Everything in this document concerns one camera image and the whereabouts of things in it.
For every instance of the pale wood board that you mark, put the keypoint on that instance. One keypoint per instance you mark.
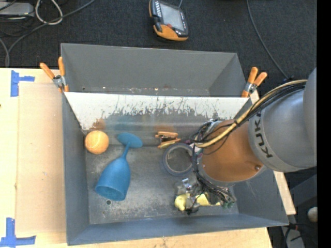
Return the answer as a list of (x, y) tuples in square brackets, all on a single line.
[(38, 151)]

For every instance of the yellow toy banana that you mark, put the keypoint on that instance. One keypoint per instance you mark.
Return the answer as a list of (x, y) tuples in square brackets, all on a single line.
[(181, 202)]

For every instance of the blue plastic goblet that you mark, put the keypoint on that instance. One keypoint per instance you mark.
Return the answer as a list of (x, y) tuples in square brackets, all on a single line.
[(115, 174)]

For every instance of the orange ball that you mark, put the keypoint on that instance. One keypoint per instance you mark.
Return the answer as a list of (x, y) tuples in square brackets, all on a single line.
[(97, 142)]

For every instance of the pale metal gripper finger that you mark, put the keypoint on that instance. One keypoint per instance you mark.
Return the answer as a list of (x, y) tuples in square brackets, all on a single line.
[(192, 203), (186, 183)]

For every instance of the grey metal bin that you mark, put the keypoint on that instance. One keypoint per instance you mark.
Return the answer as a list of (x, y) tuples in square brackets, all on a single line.
[(144, 71)]

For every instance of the grey tape roll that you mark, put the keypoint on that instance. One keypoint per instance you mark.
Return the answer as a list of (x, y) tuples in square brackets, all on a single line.
[(166, 164)]

